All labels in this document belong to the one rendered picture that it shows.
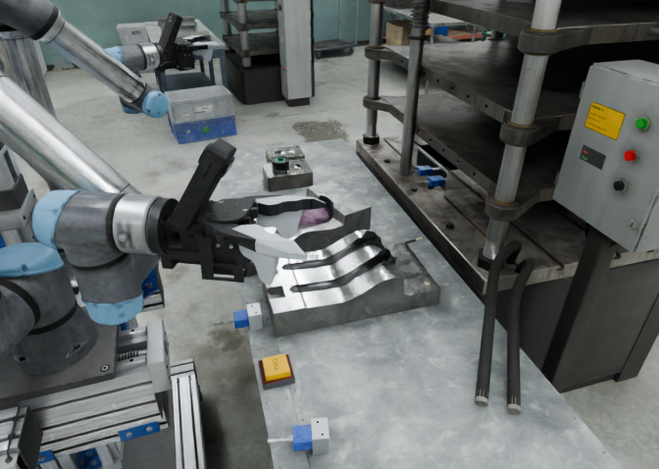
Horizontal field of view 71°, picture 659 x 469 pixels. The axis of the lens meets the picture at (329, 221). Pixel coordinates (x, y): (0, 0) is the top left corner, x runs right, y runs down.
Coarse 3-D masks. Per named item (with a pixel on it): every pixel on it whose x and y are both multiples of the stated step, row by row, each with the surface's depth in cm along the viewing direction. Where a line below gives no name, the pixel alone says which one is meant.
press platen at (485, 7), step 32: (384, 0) 211; (448, 0) 177; (480, 0) 177; (576, 0) 177; (608, 0) 177; (512, 32) 141; (544, 32) 116; (576, 32) 121; (608, 32) 129; (640, 32) 132
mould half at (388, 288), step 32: (320, 256) 147; (352, 256) 141; (416, 256) 151; (288, 288) 132; (352, 288) 132; (384, 288) 130; (416, 288) 137; (288, 320) 126; (320, 320) 130; (352, 320) 133
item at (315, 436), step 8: (312, 424) 99; (320, 424) 99; (296, 432) 99; (304, 432) 99; (312, 432) 98; (320, 432) 98; (328, 432) 98; (272, 440) 99; (280, 440) 99; (288, 440) 99; (296, 440) 98; (304, 440) 98; (312, 440) 97; (320, 440) 97; (328, 440) 97; (296, 448) 98; (304, 448) 98; (312, 448) 99; (320, 448) 98; (328, 448) 99
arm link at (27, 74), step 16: (0, 32) 111; (16, 32) 113; (0, 48) 115; (16, 48) 115; (32, 48) 119; (16, 64) 117; (32, 64) 119; (16, 80) 119; (32, 80) 120; (32, 96) 122; (48, 96) 125
